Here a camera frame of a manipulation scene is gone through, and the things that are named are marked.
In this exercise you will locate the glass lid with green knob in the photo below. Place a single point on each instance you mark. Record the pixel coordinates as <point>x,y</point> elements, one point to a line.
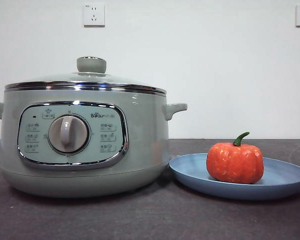
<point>91,65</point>

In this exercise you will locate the orange pumpkin with green stem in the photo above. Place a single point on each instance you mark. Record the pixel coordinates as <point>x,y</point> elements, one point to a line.
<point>234,162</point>

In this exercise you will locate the pale green electric steamer pot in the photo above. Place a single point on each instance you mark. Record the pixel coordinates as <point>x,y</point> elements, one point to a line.
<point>145,130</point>

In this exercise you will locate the blue plate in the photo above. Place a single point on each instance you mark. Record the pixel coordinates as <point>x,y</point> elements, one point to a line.
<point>190,172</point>

